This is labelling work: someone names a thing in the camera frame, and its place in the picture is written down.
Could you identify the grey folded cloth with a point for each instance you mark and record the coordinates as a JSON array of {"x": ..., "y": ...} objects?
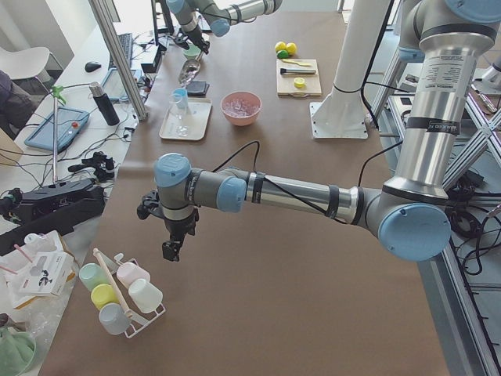
[{"x": 197, "y": 88}]

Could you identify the green lime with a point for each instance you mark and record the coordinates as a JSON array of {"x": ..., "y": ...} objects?
[{"x": 291, "y": 48}]

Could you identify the white chair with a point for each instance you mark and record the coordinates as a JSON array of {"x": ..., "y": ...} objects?
[{"x": 25, "y": 64}]

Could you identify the clear wine glass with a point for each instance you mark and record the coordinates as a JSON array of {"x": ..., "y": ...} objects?
[{"x": 177, "y": 117}]

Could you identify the steel muddler black tip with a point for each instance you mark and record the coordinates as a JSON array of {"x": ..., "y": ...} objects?
[{"x": 291, "y": 71}]

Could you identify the yellow cup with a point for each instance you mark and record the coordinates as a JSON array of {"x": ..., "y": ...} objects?
[{"x": 102, "y": 295}]

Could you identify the black computer mouse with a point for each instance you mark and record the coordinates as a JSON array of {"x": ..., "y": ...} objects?
[{"x": 92, "y": 66}]

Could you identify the half lemon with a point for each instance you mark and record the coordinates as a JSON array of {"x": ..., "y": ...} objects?
[{"x": 299, "y": 82}]

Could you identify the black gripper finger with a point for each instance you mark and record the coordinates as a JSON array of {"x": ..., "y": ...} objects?
[
  {"x": 167, "y": 250},
  {"x": 174, "y": 247}
]

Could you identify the grey blue cup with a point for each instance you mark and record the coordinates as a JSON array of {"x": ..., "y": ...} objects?
[{"x": 113, "y": 319}]

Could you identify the pink bowl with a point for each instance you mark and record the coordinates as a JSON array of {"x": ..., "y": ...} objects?
[{"x": 242, "y": 121}]

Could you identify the white wire cup rack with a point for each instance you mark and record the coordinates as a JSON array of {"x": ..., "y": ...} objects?
[{"x": 139, "y": 320}]

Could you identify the wooden cutting board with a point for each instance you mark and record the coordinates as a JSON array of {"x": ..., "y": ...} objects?
[{"x": 297, "y": 77}]

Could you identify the black keyboard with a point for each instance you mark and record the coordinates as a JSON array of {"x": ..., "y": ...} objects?
[{"x": 126, "y": 42}]

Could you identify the aluminium frame post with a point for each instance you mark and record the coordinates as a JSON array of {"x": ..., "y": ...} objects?
[{"x": 105, "y": 23}]

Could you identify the mint green cup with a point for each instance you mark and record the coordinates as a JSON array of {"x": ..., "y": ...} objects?
[{"x": 92, "y": 275}]

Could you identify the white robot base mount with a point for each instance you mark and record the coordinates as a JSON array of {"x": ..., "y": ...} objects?
[{"x": 341, "y": 115}]

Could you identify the white cup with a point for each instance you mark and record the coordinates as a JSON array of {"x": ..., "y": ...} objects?
[{"x": 145, "y": 295}]

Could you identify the yellow plastic knife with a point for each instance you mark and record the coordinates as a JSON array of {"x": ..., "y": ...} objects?
[{"x": 295, "y": 62}]

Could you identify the light blue cup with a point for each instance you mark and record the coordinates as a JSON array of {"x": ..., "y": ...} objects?
[{"x": 181, "y": 98}]

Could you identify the cream rabbit tray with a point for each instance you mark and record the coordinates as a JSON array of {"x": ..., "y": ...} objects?
[{"x": 195, "y": 120}]

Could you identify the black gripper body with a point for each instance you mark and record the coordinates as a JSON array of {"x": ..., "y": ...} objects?
[
  {"x": 178, "y": 227},
  {"x": 196, "y": 37}
]

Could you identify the pink cup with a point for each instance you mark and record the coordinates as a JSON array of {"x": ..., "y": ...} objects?
[{"x": 129, "y": 272}]

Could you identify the pile of clear ice cubes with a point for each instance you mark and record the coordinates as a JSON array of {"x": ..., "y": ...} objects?
[{"x": 240, "y": 106}]

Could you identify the pale green bowl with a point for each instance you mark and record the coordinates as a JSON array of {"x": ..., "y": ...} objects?
[{"x": 192, "y": 52}]

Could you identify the black water bottle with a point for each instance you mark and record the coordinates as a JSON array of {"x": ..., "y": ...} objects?
[{"x": 104, "y": 104}]

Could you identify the yellow lemon upper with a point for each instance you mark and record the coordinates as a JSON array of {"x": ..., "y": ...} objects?
[{"x": 280, "y": 46}]

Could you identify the stainless steel ice scoop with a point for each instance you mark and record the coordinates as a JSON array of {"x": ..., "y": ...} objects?
[{"x": 190, "y": 69}]

